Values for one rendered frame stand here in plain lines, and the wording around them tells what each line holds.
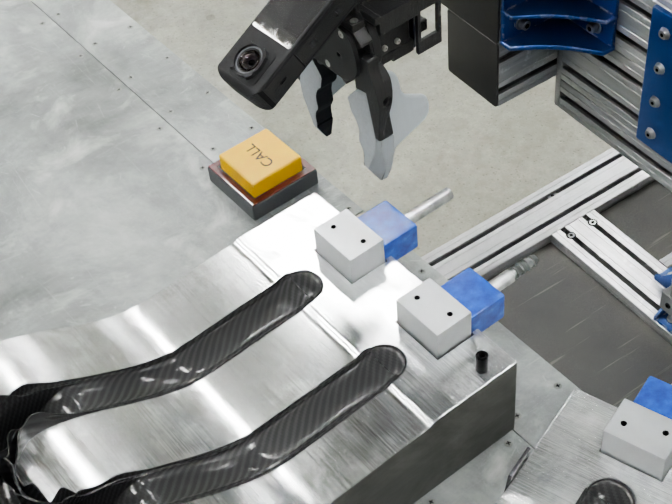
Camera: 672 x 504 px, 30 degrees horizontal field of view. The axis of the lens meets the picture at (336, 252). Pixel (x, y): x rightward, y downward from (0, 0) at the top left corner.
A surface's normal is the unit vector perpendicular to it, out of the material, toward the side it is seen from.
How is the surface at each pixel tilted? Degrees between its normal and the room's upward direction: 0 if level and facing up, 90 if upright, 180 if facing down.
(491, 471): 0
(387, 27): 90
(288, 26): 28
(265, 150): 0
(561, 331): 0
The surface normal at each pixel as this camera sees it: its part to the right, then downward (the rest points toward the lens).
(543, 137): -0.07, -0.68
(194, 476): 0.34, -0.79
